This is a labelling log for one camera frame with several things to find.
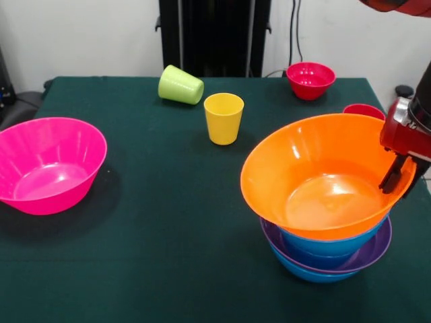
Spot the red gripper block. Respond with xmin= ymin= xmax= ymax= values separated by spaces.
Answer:
xmin=378 ymin=97 xmax=431 ymax=200

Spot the purple plastic bowl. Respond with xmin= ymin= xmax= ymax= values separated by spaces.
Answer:
xmin=259 ymin=217 xmax=393 ymax=274

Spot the large orange plastic bowl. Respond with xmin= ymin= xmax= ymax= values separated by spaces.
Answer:
xmin=240 ymin=113 xmax=418 ymax=240

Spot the blue plastic bowl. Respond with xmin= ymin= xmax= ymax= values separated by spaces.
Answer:
xmin=273 ymin=248 xmax=364 ymax=284
xmin=278 ymin=215 xmax=391 ymax=259

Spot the small teal blue bowl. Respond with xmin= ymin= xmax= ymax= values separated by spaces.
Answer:
xmin=286 ymin=244 xmax=358 ymax=271

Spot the yellow plastic cup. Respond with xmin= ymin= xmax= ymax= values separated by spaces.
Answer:
xmin=203 ymin=93 xmax=245 ymax=146

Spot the green plastic cup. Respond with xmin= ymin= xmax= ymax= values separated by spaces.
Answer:
xmin=158 ymin=64 xmax=205 ymax=106

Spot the black computer tower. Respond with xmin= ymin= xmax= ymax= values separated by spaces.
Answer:
xmin=0 ymin=46 xmax=18 ymax=109

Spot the red plastic cup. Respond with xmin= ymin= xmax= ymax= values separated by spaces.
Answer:
xmin=342 ymin=103 xmax=387 ymax=121

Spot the small red plastic bowl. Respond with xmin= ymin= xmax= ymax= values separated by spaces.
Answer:
xmin=286 ymin=61 xmax=337 ymax=101

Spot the dark green tablecloth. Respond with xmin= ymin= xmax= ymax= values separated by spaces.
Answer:
xmin=0 ymin=75 xmax=431 ymax=323

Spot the large pink plastic bowl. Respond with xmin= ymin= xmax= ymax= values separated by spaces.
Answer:
xmin=0 ymin=116 xmax=108 ymax=216

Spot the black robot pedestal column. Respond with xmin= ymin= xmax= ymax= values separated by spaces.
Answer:
xmin=154 ymin=0 xmax=272 ymax=79

